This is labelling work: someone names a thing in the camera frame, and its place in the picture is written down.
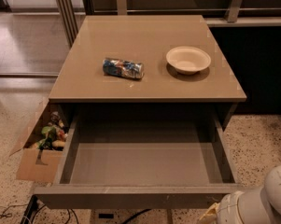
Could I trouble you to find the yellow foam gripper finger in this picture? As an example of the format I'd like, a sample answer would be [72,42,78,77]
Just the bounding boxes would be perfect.
[197,203,219,224]

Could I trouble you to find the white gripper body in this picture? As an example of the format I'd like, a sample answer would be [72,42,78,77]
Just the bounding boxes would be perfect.
[217,191,244,224]

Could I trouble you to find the grey top drawer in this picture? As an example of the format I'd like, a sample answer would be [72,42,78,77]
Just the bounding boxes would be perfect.
[35,113,244,209]

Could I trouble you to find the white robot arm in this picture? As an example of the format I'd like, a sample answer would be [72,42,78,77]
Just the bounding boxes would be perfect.
[197,165,281,224]

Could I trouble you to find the grey drawer cabinet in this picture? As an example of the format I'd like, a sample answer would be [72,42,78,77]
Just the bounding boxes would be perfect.
[49,15,246,126]

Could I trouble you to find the white paper bowl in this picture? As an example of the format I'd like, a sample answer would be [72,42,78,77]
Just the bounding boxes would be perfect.
[166,47,211,75]

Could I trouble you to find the crushed blue soda can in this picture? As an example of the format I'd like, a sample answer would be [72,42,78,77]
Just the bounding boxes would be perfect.
[103,58,144,79]

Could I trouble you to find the black power strip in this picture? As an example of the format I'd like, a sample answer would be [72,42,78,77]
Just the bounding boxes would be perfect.
[20,195,38,224]

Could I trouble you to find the green bag in box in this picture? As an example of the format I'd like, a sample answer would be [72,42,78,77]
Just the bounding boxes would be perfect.
[37,126,59,150]

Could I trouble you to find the open cardboard box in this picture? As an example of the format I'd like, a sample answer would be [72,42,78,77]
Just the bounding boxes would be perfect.
[9,98,63,182]

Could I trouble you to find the black floor cable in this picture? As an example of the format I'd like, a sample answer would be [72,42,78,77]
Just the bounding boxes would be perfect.
[120,208,152,224]

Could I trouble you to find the metal railing frame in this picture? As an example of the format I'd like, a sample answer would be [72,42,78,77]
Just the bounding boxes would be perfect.
[56,0,281,43]

